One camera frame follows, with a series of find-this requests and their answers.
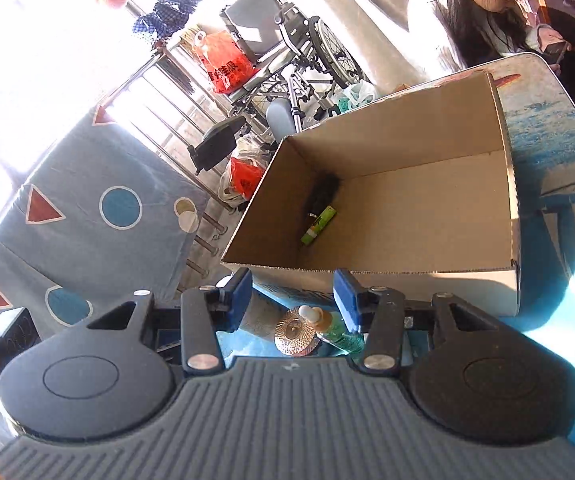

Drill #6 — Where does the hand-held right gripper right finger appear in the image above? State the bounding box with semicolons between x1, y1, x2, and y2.
332;268;501;377

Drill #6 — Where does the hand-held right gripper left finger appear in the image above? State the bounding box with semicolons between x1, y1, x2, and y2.
84;267;254;378

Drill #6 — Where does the cardboard box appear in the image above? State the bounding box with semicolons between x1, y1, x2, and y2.
220;71;522;317

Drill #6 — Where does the green glass dropper bottle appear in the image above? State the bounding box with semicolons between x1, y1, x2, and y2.
297;305;366;357

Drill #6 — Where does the green tube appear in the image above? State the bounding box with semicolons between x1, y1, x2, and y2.
301;206;337;247

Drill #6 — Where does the black tube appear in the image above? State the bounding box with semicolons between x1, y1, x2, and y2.
307;174;341;221

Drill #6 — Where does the red plastic bag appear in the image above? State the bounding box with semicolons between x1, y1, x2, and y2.
230;157;269;200

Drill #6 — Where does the black padded rest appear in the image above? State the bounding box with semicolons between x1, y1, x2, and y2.
187;115;247;175

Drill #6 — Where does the blue shape-patterned blanket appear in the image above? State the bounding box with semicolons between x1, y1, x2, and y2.
0;105;209;333

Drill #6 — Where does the grey padded leg rest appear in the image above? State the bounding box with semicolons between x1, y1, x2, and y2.
266;97;301;143

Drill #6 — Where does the white plastic bag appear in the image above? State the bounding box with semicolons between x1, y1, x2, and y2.
338;80;378;112

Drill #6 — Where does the orange plastic bag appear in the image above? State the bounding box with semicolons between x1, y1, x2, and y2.
192;30;256;95

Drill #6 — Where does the folded wheelchair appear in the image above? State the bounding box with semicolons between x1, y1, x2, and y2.
214;0;368;133

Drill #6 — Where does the blue checkered cloth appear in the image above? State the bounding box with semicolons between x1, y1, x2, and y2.
132;0;203;50

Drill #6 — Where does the metal bed rail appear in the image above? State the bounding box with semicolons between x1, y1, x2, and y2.
101;35;248;283

